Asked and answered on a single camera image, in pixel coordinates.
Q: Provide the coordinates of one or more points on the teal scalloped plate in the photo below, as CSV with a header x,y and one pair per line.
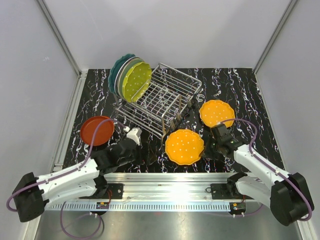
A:
x,y
115,69

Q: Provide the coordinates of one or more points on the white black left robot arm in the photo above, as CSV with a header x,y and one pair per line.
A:
x,y
33,194

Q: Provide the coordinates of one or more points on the silver wire dish rack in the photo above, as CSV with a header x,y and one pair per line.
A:
x,y
167,100

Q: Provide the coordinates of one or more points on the small circuit board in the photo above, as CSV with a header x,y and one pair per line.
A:
x,y
239,206
102,205

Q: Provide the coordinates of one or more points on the white plate green rim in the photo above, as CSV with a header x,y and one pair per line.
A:
x,y
119,73

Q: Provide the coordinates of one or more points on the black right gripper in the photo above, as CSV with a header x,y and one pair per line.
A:
x,y
206,152

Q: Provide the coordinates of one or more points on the aluminium frame post right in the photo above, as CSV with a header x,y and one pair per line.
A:
x,y
275,34

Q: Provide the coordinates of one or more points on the right small circuit board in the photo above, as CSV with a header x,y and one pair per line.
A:
x,y
239,206

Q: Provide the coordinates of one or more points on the left small circuit board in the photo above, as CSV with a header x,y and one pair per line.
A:
x,y
102,205

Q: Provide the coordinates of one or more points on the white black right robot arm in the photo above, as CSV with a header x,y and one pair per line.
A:
x,y
287,195

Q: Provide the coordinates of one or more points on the aluminium front mounting rail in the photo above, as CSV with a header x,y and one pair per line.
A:
x,y
161,192

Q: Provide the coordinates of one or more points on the aluminium frame rail left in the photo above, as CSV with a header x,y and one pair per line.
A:
x,y
76,96

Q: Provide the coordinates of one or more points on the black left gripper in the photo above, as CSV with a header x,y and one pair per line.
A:
x,y
138,161

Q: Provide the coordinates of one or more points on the lime green dotted plate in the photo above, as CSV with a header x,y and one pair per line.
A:
x,y
136,81

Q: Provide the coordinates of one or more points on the orange dotted scalloped plate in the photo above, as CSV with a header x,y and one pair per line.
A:
x,y
184,147

